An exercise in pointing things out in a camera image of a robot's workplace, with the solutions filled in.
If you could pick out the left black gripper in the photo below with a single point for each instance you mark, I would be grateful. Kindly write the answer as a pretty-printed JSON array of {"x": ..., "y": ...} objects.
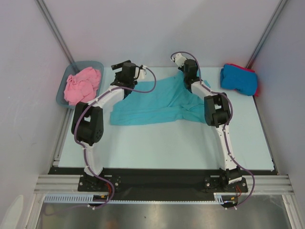
[{"x": 115, "y": 67}]

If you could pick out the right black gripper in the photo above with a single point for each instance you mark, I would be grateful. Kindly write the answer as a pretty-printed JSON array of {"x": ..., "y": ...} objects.
[{"x": 188, "y": 84}]

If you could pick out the teal t shirt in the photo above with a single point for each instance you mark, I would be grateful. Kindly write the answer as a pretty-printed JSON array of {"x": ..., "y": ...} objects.
[{"x": 168, "y": 102}]

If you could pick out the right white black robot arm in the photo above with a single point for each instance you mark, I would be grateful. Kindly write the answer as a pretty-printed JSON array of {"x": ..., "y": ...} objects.
[{"x": 217, "y": 114}]

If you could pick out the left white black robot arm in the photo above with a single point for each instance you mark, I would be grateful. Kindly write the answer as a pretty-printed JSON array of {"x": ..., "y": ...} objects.
[{"x": 88, "y": 121}]

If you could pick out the pink crumpled t shirt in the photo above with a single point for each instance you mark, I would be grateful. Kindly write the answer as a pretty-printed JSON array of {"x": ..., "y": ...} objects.
[{"x": 83, "y": 86}]

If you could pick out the blue folded t shirt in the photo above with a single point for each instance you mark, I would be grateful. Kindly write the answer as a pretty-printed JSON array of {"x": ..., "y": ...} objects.
[{"x": 224, "y": 80}]

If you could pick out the grey plastic basket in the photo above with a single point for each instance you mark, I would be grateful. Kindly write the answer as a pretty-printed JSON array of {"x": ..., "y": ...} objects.
[{"x": 73, "y": 69}]

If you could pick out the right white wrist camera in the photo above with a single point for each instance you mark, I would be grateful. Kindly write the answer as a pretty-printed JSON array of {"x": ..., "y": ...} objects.
[{"x": 178, "y": 59}]

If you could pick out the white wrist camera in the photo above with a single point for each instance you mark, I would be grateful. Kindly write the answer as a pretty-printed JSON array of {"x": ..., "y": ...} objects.
[
  {"x": 178, "y": 59},
  {"x": 141, "y": 72}
]

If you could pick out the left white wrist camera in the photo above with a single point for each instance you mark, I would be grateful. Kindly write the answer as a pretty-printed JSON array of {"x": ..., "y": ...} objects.
[{"x": 141, "y": 72}]

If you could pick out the left corner aluminium post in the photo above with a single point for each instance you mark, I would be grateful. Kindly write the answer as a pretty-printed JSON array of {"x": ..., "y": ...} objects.
[{"x": 42, "y": 6}]

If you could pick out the corner aluminium post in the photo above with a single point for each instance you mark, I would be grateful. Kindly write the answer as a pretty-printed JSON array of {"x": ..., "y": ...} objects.
[
  {"x": 267, "y": 31},
  {"x": 42, "y": 6}
]

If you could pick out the right corner aluminium post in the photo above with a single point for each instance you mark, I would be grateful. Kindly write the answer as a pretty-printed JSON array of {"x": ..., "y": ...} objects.
[{"x": 267, "y": 31}]

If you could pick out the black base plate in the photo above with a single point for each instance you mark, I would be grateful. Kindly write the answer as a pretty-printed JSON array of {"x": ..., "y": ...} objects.
[{"x": 161, "y": 184}]

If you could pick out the grey slotted cable duct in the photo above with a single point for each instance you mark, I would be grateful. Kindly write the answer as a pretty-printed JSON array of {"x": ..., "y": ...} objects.
[{"x": 96, "y": 199}]

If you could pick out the aluminium frame rail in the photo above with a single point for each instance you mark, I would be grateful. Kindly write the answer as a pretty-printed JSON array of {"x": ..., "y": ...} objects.
[{"x": 263, "y": 185}]

